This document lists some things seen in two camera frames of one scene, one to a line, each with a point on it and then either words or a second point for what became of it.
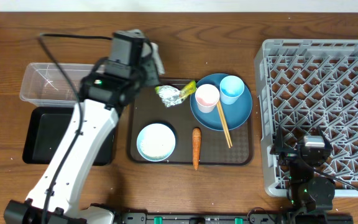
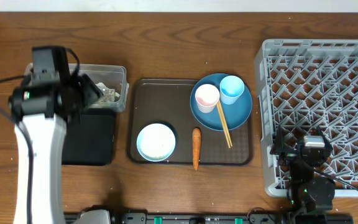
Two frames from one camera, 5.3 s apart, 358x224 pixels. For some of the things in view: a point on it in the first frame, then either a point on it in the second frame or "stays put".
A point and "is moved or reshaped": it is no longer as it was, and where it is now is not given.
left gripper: x=153 y=75 to x=92 y=91
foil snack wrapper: x=169 y=95 is moved or reshaped
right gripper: x=288 y=155 stays put
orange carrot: x=196 y=142 stays put
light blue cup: x=231 y=87 stays put
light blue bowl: x=156 y=142 stays put
